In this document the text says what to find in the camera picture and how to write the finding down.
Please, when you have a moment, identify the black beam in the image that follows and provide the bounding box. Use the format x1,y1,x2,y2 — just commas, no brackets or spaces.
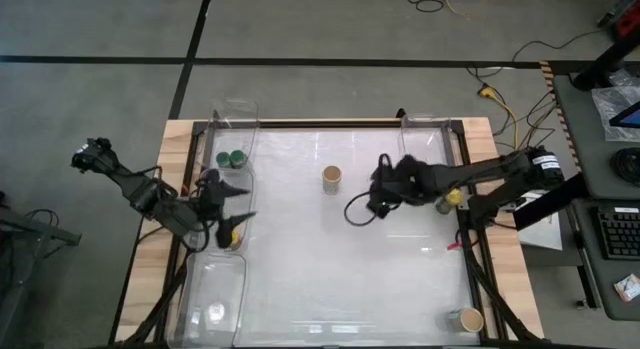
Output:
512,172,590,231

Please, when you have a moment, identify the wooden table board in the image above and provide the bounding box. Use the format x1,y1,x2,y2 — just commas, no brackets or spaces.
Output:
113,117,546,343

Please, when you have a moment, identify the tan cup at corner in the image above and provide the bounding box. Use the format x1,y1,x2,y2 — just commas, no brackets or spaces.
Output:
446,307,485,334

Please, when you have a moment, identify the clear plastic bag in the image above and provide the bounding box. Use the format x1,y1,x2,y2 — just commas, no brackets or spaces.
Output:
591,83,640,143

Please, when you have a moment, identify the clear plastic bin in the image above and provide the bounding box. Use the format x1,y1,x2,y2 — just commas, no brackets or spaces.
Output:
197,164,257,255
398,112,454,163
167,252,249,349
205,97,261,171

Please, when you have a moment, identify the white paper sheet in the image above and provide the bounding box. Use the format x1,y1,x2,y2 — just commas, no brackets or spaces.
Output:
514,188,564,253

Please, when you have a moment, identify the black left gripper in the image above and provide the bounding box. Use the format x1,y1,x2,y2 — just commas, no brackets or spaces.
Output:
193,167,258,250

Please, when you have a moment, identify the black keyboard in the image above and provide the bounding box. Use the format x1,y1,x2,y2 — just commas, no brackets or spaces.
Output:
594,205,640,261

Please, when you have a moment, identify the small printed carton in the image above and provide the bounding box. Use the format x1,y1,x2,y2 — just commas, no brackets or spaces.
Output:
613,272,640,304

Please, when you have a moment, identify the black pole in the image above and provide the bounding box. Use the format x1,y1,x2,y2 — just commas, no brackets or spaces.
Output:
571,31,640,93

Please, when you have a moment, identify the red and black tool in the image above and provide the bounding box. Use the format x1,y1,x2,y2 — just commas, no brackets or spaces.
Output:
597,0,640,40

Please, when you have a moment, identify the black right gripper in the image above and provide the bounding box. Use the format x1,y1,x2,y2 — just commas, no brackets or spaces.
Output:
366,152,437,221

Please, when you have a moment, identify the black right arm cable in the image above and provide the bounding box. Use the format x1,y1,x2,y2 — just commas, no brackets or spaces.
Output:
342,190,384,228

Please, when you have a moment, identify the black coiled cable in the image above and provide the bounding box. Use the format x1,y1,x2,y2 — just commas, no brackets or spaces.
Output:
609,147,640,188

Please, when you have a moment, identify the grey side desk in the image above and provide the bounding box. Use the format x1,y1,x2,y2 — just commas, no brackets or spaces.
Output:
552,73,640,323

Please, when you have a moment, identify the blue tablet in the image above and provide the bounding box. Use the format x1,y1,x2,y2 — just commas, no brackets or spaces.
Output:
608,101,640,130

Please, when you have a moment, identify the yellow extension cable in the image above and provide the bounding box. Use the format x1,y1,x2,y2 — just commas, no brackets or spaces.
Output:
477,84,522,151

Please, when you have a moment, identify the striped edge tape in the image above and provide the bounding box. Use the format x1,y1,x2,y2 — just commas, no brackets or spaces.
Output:
538,60,584,173

